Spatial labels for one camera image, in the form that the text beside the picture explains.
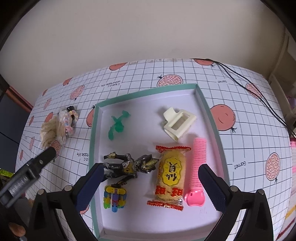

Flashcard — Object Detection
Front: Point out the orange wooden bed frame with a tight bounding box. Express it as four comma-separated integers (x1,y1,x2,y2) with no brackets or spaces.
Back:
6,86,33,113

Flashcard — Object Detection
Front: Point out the pink hair roller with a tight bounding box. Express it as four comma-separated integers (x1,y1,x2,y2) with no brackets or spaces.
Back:
185,138,207,206

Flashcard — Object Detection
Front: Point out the yellow rice cracker snack packet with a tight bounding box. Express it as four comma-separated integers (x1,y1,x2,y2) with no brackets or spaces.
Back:
147,145,191,211

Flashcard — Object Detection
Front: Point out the black cable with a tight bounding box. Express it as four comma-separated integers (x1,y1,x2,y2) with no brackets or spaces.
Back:
208,59,296,130
190,58,296,137

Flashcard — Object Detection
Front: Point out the colourful block toy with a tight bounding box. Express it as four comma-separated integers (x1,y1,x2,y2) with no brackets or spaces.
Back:
103,185,127,213

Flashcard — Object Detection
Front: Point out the black gold action figure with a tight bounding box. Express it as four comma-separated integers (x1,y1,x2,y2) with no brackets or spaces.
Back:
102,152,159,188

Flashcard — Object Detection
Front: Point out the cream hair claw clip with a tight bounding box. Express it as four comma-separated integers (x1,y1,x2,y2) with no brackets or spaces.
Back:
163,107,197,142

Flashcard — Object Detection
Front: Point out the black hair clip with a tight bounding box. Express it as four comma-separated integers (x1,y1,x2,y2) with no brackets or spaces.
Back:
67,106,79,126

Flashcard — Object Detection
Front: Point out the teal rimmed white tray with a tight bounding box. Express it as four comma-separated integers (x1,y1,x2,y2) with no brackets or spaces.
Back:
89,84,229,240

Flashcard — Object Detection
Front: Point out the green plastic toy figure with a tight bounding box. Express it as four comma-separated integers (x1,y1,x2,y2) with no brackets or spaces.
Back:
108,110,130,141

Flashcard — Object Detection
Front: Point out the cream lace scrunchie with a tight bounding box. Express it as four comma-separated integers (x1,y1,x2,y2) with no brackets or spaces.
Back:
40,116,62,149

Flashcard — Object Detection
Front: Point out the pomegranate print grid tablecloth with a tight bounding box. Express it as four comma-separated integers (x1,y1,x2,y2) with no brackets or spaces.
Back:
16,59,292,237

